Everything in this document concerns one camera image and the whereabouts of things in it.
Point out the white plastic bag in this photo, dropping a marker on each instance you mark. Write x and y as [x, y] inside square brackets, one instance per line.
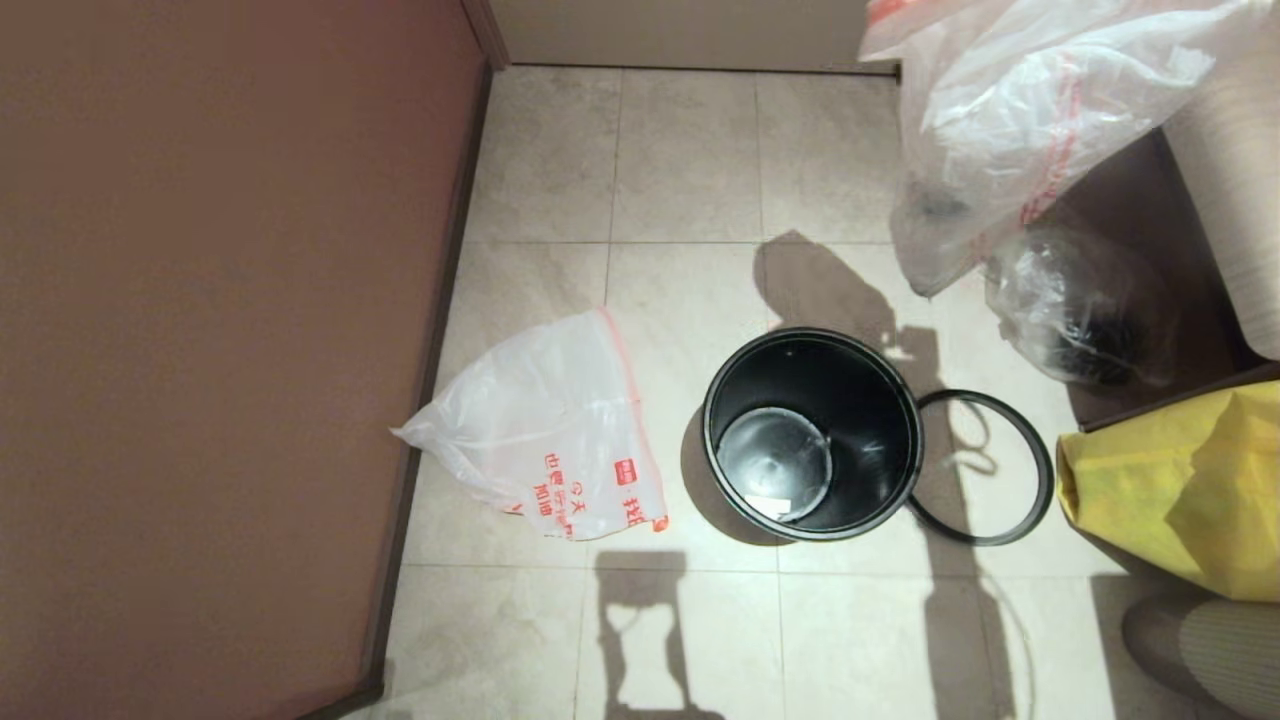
[540, 420]

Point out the black round trash bin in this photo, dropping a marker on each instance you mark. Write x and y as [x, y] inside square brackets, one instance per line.
[860, 420]

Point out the used white bag red trim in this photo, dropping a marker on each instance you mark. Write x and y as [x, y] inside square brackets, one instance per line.
[1000, 120]

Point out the clear plastic bag dark contents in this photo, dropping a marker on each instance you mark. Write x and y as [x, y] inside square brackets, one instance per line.
[1080, 310]

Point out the yellow fabric bag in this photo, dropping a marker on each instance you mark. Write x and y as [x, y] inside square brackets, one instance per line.
[1160, 490]

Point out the dark brown wooden board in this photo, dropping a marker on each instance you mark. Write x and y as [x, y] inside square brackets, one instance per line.
[1180, 398]

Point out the beige striped furniture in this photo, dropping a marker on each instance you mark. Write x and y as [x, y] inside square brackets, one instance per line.
[1240, 200]

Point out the grey ribbed round pouf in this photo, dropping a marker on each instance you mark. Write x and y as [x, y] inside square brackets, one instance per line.
[1220, 650]

